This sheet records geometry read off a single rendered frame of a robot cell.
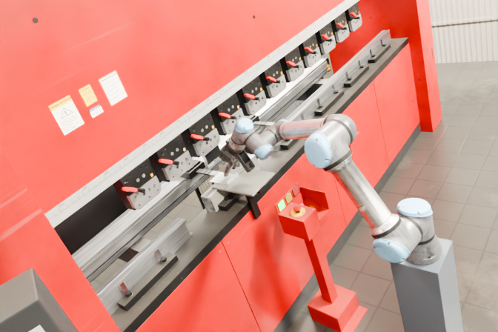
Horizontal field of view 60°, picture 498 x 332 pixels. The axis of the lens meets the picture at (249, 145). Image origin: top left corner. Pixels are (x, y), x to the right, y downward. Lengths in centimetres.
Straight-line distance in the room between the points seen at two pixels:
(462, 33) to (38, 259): 472
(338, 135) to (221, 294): 102
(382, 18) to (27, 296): 336
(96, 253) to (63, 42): 96
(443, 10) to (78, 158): 435
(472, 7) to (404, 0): 162
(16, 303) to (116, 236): 128
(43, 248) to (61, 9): 79
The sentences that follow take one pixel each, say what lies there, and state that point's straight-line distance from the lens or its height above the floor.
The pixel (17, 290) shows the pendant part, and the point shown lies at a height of 160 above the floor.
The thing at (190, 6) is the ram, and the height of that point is 181.
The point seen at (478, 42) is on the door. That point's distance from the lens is 533.
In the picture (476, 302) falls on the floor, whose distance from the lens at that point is 269.
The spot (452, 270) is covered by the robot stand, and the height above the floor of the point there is 65.
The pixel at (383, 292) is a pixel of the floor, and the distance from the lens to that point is 275.
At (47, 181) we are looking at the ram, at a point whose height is 150.
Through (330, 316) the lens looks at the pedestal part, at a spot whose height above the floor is 11.
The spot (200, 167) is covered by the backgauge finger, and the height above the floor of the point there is 100.
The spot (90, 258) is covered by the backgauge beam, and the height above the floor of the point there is 98.
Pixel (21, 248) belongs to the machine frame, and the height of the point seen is 145.
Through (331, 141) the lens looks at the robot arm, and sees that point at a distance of 148.
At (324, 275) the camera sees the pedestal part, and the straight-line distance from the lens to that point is 244.
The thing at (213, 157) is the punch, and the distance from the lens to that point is 213.
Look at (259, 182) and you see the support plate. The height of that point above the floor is 100.
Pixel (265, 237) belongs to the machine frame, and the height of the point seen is 62.
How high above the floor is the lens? 205
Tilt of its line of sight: 26 degrees down
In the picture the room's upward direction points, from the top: 19 degrees counter-clockwise
